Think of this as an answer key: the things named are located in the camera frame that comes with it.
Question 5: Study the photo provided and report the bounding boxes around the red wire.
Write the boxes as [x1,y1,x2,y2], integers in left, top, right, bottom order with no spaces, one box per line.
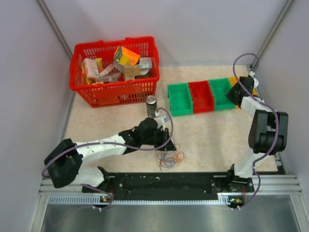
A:
[193,87,213,109]

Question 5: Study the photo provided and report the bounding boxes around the red storage bin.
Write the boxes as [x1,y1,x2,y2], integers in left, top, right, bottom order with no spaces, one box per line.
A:
[188,80,214,114]

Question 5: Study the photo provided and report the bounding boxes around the orange green juice carton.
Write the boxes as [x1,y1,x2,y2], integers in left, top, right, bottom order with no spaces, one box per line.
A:
[113,46,140,66]

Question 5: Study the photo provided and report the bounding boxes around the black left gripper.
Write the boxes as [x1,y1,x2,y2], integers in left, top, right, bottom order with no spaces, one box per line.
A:
[141,128,176,151]

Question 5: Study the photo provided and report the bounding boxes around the green storage bin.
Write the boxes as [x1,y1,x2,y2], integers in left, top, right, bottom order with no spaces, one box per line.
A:
[209,78,235,111]
[167,83,193,116]

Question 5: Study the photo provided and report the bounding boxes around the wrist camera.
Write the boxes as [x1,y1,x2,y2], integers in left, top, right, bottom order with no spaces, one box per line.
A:
[249,71,259,89]
[154,111,170,131]

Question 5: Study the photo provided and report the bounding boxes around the yellow snack packet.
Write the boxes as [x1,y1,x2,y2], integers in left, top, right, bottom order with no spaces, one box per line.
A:
[95,58,103,72]

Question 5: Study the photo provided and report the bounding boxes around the left green storage bin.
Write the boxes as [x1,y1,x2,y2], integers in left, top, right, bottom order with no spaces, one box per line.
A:
[167,83,193,116]

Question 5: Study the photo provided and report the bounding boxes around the right green storage bin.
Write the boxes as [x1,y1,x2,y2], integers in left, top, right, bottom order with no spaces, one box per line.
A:
[209,78,235,111]

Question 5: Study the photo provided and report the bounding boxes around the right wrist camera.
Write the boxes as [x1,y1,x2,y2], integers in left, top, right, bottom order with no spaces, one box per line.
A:
[249,71,259,89]

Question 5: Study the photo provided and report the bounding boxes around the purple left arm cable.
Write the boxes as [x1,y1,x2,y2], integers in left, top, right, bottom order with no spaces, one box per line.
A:
[41,107,175,210]

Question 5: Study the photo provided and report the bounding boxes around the black drink can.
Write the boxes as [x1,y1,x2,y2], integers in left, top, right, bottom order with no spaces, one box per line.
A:
[145,95,157,118]

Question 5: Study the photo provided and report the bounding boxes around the white slotted cable duct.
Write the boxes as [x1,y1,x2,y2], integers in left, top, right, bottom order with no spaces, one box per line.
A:
[48,194,244,205]

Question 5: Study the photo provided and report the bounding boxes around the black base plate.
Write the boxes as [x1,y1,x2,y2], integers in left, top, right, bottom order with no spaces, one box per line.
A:
[82,172,254,201]

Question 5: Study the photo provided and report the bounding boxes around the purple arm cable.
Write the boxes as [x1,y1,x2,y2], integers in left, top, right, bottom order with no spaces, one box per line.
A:
[41,107,175,210]
[233,53,281,210]

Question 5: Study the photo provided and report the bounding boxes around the thin wire bundle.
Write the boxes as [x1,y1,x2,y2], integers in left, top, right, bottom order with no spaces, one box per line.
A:
[154,144,187,172]

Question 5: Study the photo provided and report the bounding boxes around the yellow storage bin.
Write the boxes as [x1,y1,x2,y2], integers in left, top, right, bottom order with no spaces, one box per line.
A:
[225,76,258,108]

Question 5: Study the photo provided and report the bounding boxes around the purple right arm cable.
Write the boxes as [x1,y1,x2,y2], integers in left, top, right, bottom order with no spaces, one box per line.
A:
[233,53,281,210]

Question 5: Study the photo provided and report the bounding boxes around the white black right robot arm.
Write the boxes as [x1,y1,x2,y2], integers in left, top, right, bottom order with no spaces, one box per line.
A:
[225,76,288,191]

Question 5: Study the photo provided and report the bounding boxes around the pink white snack box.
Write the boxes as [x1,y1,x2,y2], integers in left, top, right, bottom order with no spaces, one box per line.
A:
[83,58,99,79]

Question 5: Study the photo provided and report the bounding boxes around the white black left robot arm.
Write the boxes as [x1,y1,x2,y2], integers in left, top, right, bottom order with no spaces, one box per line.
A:
[44,116,176,192]

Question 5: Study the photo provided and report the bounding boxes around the brown cardboard box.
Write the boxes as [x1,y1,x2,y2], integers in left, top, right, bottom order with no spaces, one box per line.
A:
[124,64,140,81]

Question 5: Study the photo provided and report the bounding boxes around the white teal round tub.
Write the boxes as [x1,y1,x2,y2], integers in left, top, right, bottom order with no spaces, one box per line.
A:
[139,57,153,71]

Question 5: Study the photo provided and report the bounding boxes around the red plastic shopping basket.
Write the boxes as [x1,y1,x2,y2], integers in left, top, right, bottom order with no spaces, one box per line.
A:
[69,36,160,107]

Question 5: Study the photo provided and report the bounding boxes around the clear plastic wrapped pack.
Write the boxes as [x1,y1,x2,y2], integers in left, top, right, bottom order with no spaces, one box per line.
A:
[99,63,114,77]

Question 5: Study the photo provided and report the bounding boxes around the aluminium frame post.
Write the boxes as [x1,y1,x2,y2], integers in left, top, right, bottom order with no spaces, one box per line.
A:
[35,0,72,58]

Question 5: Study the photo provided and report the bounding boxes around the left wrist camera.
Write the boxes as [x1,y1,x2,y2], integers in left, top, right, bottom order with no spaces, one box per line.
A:
[154,111,170,131]

